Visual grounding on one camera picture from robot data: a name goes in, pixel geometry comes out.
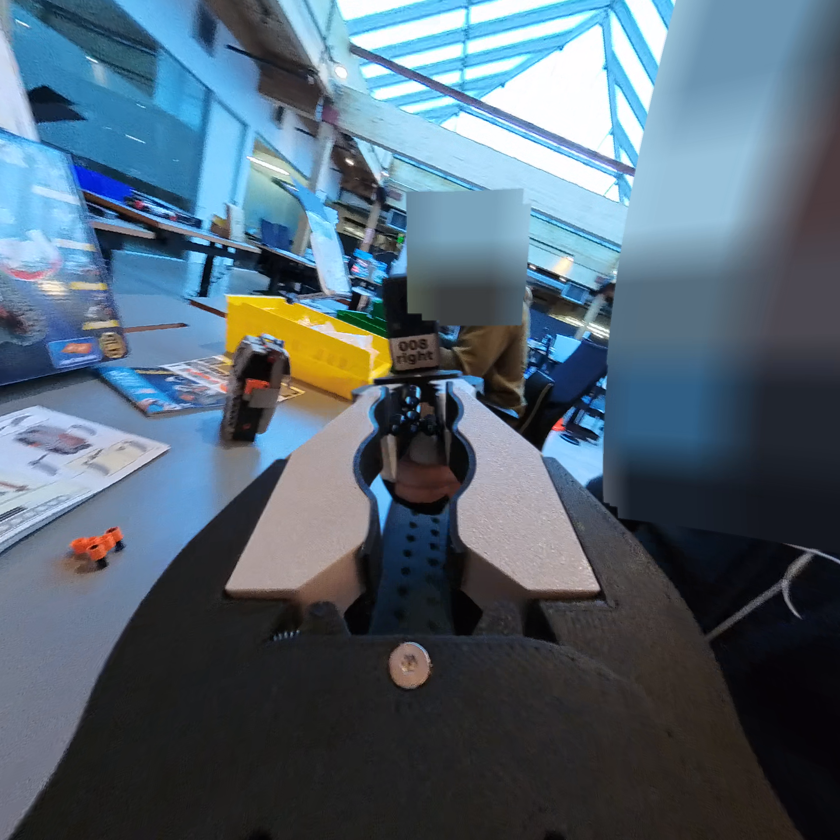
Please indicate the black connector pin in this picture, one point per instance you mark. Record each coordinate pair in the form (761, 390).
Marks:
(433, 428)

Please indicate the grey black toy vehicle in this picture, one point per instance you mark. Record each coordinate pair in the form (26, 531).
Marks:
(253, 394)

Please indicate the blue toy box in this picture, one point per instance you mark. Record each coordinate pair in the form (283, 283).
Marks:
(52, 262)

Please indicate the white tilted board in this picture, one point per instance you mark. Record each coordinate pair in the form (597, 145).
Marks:
(328, 249)

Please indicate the person's black shirt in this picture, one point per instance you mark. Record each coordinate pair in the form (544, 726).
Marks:
(787, 722)

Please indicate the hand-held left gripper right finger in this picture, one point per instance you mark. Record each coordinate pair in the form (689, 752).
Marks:
(525, 525)

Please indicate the long wooden desk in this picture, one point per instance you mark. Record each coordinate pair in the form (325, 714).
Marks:
(124, 226)

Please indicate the black office chair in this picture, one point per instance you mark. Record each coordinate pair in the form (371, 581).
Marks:
(571, 387)

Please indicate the blue cover manual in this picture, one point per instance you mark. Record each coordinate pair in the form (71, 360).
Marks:
(170, 387)

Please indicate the black studded panel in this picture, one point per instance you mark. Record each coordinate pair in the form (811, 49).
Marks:
(413, 564)

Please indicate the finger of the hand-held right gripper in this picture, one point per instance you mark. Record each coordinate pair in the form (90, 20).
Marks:
(388, 458)

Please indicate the person's right hand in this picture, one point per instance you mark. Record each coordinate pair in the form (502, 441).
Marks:
(426, 482)

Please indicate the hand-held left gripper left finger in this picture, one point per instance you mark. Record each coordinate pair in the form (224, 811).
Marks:
(308, 525)

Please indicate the black connector cluster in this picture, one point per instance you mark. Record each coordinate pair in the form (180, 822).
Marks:
(410, 420)

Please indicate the yellow plastic bin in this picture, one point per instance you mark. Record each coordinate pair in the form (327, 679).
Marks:
(315, 374)

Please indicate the green plastic bin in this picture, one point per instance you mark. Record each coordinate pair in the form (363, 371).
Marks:
(364, 323)

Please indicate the orange connector piece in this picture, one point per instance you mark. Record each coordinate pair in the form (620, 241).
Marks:
(92, 543)

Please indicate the open instruction booklet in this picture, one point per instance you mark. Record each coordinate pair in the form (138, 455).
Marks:
(79, 459)

